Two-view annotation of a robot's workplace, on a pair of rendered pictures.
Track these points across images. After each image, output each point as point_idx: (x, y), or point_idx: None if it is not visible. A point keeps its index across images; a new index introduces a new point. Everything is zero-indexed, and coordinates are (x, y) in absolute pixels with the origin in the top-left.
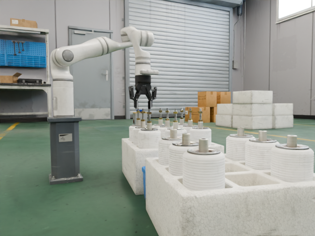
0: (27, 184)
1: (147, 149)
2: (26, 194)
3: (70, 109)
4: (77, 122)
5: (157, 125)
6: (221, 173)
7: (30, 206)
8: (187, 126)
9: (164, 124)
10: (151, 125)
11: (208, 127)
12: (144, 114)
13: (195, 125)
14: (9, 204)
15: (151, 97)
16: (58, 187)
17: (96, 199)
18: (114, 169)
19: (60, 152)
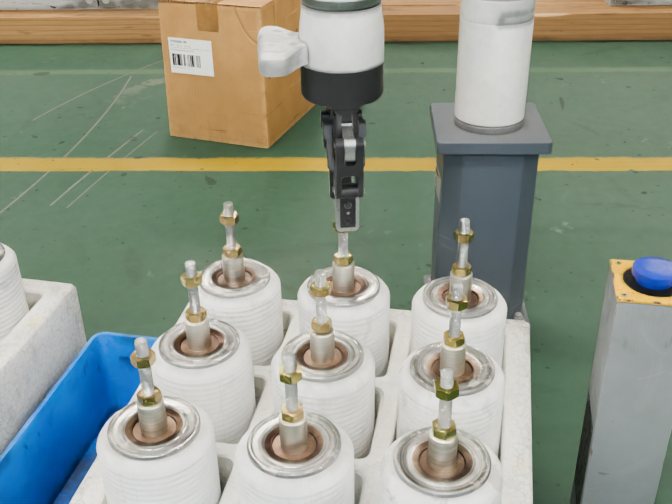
0: None
1: (184, 314)
2: (362, 254)
3: (463, 100)
4: (456, 156)
5: (424, 347)
6: None
7: (277, 259)
8: (267, 417)
9: (460, 383)
10: (223, 265)
11: (118, 449)
12: (613, 296)
13: (300, 471)
14: (308, 238)
15: (334, 181)
16: (394, 294)
17: None
18: (567, 428)
19: (434, 219)
